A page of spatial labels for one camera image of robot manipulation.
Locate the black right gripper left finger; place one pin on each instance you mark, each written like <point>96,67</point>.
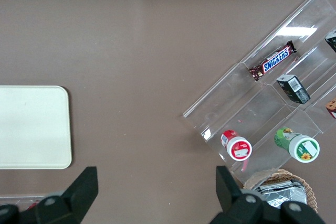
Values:
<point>76,197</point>

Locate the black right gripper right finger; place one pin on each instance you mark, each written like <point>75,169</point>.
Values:
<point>231,197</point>

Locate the foil wrapped sandwich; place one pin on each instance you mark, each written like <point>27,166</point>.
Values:
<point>283,193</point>

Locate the wicker basket with sandwich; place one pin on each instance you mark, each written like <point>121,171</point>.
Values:
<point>308,187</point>

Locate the cream rectangular plastic tray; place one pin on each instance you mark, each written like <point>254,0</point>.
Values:
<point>34,127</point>

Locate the red lidded snack can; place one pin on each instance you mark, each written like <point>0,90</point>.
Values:
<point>237,148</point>

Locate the clear acrylic drinks rack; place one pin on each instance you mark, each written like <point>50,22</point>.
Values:
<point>15,199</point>

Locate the green lidded snack can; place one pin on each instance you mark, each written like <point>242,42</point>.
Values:
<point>299,144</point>

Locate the clear acrylic snack organizer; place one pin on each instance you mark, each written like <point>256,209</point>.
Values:
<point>236,98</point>

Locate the small black carton with barcode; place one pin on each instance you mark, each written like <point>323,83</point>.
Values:
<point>294,89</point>

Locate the brown cookie snack package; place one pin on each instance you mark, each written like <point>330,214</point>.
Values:
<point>332,107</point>

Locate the Snickers chocolate bar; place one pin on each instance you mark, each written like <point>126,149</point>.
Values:
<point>274,61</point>

